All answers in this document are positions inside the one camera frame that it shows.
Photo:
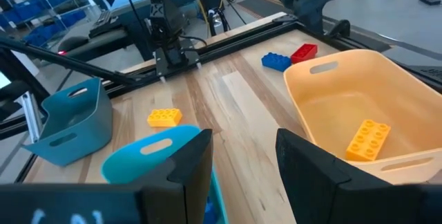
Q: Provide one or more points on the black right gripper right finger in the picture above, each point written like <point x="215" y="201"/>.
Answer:
<point x="321" y="193"/>

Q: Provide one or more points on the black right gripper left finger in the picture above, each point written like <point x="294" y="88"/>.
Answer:
<point x="183" y="189"/>

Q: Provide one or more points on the blue plastic building block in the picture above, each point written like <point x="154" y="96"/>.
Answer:
<point x="209" y="213"/>
<point x="275" y="61"/>

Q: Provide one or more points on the yellow plastic building block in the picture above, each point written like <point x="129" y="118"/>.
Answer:
<point x="367" y="141"/>
<point x="165" y="118"/>

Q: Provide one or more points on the red plastic building block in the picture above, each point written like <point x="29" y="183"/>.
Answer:
<point x="304" y="53"/>

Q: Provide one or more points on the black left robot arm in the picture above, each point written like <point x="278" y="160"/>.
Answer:
<point x="164" y="9"/>

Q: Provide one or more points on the teal plastic bin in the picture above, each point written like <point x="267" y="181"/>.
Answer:
<point x="131" y="161"/>

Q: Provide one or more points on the orange plastic bin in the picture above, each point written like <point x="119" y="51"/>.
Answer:
<point x="345" y="89"/>

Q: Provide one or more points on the slate blue plastic bin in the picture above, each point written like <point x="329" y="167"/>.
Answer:
<point x="79" y="120"/>

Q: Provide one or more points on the black desk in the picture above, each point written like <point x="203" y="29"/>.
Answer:
<point x="121" y="40"/>

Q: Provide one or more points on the black perforated computer case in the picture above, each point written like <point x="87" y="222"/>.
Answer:
<point x="431" y="75"/>

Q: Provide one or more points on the silver aluminium extrusion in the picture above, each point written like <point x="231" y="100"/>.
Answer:
<point x="31" y="117"/>

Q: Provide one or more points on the black computer mouse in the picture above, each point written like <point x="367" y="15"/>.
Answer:
<point x="72" y="43"/>

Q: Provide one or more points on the black keyboard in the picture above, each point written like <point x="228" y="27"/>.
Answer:
<point x="103" y="23"/>

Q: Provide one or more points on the black hazard-striped floor mat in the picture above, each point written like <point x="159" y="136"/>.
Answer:
<point x="259" y="6"/>

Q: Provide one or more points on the clear shelving rack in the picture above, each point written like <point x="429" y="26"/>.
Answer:
<point x="52" y="13"/>

